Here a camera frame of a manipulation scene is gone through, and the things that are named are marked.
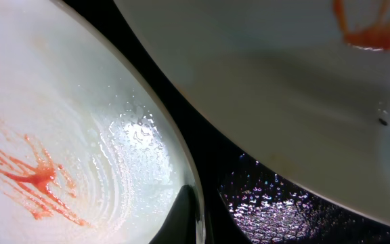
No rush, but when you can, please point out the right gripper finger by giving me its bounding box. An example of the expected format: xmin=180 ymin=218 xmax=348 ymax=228
xmin=150 ymin=185 xmax=198 ymax=244

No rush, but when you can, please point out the light blue front plate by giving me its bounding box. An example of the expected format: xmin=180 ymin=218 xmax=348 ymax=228
xmin=0 ymin=1 xmax=206 ymax=243

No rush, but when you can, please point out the light blue plate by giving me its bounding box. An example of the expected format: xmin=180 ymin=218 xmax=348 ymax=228
xmin=117 ymin=1 xmax=390 ymax=226
xmin=0 ymin=1 xmax=206 ymax=243

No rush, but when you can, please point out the black round tray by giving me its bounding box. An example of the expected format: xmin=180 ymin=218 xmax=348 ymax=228
xmin=68 ymin=0 xmax=390 ymax=243

